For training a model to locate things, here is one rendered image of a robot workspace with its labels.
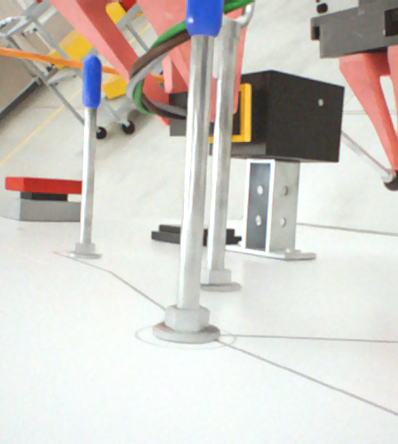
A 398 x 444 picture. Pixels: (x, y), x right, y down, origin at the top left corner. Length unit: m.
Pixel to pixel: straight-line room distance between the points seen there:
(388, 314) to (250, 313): 0.04
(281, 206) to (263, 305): 0.15
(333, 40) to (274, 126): 0.12
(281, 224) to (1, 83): 8.31
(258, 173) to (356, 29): 0.12
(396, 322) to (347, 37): 0.26
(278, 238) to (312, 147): 0.05
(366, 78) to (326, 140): 0.08
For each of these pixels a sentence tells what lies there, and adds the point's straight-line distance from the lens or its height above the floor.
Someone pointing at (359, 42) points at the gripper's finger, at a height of 1.08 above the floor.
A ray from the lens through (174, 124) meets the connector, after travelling 0.30.
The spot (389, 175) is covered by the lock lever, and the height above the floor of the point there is 1.01.
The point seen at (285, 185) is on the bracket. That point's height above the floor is 1.08.
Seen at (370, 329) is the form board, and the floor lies 1.12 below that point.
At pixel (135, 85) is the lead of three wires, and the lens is 0.24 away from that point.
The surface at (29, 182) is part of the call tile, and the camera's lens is 0.50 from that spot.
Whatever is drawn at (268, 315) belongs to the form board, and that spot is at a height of 1.13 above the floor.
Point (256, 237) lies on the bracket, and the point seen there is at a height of 1.06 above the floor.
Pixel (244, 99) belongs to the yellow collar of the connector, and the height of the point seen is 1.13.
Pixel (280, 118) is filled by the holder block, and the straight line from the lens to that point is 0.30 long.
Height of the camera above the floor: 1.23
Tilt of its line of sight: 27 degrees down
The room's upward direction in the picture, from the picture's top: 40 degrees counter-clockwise
